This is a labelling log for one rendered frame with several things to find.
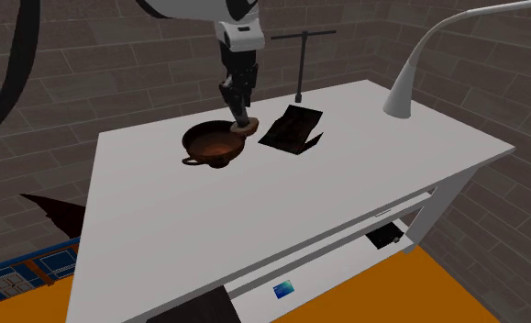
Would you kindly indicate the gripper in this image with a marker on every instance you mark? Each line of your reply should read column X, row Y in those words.
column 239, row 67

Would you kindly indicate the tan round doughnut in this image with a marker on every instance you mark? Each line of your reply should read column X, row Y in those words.
column 250, row 127

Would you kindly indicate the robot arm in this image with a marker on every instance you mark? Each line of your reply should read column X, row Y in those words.
column 202, row 8

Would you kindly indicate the black T-shaped stand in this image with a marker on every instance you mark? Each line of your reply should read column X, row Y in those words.
column 301, row 62

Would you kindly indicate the white table with shelf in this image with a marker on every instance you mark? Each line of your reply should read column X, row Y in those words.
column 256, row 201

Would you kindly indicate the white gooseneck lamp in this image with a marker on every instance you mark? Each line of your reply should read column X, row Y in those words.
column 403, row 85

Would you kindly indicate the blue card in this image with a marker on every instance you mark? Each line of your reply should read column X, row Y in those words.
column 283, row 289

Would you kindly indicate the black curved tube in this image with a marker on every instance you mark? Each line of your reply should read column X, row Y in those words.
column 18, row 62

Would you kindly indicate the blue patterned rug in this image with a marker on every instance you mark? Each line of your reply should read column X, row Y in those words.
column 19, row 275

